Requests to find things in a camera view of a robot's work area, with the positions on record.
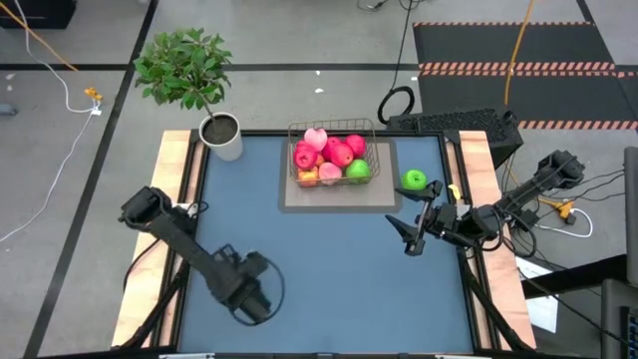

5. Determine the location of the green apple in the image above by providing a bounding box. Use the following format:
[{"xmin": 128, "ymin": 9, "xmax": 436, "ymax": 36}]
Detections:
[
  {"xmin": 401, "ymin": 169, "xmax": 429, "ymax": 191},
  {"xmin": 345, "ymin": 159, "xmax": 373, "ymax": 183}
]

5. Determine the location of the black floor cable with loop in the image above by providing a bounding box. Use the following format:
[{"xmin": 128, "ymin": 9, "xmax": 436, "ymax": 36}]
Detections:
[{"xmin": 376, "ymin": 0, "xmax": 418, "ymax": 127}]

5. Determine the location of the white floor cable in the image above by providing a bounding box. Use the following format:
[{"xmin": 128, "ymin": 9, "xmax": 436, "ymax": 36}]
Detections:
[{"xmin": 0, "ymin": 0, "xmax": 104, "ymax": 243}]

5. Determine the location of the small green leafy tree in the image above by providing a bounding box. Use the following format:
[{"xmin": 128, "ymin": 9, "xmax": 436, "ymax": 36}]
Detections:
[{"xmin": 133, "ymin": 27, "xmax": 234, "ymax": 121}]

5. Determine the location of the white plant pot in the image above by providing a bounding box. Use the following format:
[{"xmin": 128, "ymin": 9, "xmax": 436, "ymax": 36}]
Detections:
[{"xmin": 197, "ymin": 111, "xmax": 244, "ymax": 163}]

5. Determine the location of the white power cable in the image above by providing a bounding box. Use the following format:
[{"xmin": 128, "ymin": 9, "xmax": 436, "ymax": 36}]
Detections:
[{"xmin": 535, "ymin": 206, "xmax": 595, "ymax": 240}]

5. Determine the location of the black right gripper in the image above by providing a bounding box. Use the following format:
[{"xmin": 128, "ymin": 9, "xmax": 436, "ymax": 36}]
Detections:
[{"xmin": 385, "ymin": 179, "xmax": 460, "ymax": 257}]

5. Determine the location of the copper wire basket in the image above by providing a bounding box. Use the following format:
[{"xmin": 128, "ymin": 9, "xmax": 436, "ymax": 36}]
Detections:
[{"xmin": 287, "ymin": 117, "xmax": 383, "ymax": 189}]

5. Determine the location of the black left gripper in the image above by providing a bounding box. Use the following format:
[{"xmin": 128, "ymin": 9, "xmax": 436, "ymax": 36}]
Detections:
[{"xmin": 218, "ymin": 271, "xmax": 275, "ymax": 326}]

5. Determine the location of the black striped-edge floor mat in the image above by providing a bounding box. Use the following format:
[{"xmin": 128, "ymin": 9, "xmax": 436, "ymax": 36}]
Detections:
[
  {"xmin": 417, "ymin": 69, "xmax": 638, "ymax": 132},
  {"xmin": 411, "ymin": 20, "xmax": 619, "ymax": 74}
]

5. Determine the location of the pink peach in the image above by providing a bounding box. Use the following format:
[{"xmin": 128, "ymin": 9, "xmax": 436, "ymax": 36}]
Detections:
[
  {"xmin": 303, "ymin": 127, "xmax": 329, "ymax": 153},
  {"xmin": 317, "ymin": 162, "xmax": 344, "ymax": 184}
]

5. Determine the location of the dark grey desk unit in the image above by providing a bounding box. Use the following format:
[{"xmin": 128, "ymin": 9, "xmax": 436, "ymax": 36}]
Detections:
[{"xmin": 600, "ymin": 277, "xmax": 638, "ymax": 359}]

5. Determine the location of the yellow hanging cable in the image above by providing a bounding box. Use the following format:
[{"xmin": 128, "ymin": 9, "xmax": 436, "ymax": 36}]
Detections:
[{"xmin": 502, "ymin": 0, "xmax": 537, "ymax": 108}]

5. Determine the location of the black desk beam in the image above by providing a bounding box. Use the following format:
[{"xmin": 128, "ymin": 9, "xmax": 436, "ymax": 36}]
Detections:
[{"xmin": 520, "ymin": 253, "xmax": 628, "ymax": 300}]

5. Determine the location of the black floor box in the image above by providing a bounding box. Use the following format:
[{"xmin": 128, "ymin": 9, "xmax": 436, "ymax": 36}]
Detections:
[{"xmin": 0, "ymin": 0, "xmax": 79, "ymax": 30}]

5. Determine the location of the beige mat with grey border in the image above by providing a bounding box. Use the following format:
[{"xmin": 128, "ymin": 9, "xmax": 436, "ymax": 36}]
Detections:
[{"xmin": 277, "ymin": 138, "xmax": 404, "ymax": 214}]

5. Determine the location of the yellow power plug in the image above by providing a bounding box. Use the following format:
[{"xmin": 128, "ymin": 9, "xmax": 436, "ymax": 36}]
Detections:
[{"xmin": 537, "ymin": 196, "xmax": 575, "ymax": 225}]

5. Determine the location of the black aluminium table frame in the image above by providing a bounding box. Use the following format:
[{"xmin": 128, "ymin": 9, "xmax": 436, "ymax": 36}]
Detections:
[{"xmin": 112, "ymin": 128, "xmax": 537, "ymax": 359}]

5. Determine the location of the white paper sheet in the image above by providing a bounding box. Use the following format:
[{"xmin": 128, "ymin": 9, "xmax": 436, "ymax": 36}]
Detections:
[{"xmin": 515, "ymin": 256, "xmax": 559, "ymax": 334}]

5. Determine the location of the light wooden side board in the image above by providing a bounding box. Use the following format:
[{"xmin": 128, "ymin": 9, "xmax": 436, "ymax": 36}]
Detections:
[
  {"xmin": 458, "ymin": 130, "xmax": 537, "ymax": 350},
  {"xmin": 112, "ymin": 130, "xmax": 205, "ymax": 349}
]

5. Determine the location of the orange floor cable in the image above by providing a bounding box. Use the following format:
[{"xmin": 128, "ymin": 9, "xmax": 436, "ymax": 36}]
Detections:
[{"xmin": 0, "ymin": 1, "xmax": 105, "ymax": 103}]

